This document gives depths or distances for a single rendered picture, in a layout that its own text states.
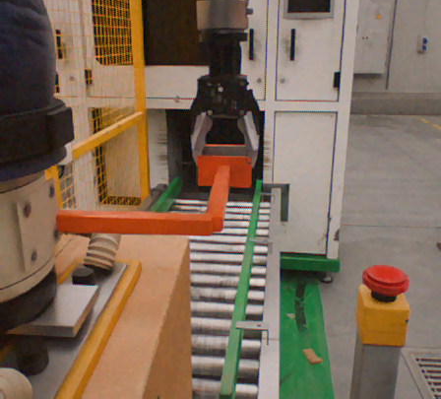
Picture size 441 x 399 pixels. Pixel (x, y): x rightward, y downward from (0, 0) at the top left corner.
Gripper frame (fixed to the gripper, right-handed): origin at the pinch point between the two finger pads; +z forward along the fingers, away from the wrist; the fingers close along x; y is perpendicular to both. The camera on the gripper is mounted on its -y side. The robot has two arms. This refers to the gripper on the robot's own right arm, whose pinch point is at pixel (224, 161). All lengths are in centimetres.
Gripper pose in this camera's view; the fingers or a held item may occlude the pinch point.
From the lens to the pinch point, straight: 74.3
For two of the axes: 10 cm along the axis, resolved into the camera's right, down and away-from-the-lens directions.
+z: 0.1, 9.5, 3.0
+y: -0.7, 3.0, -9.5
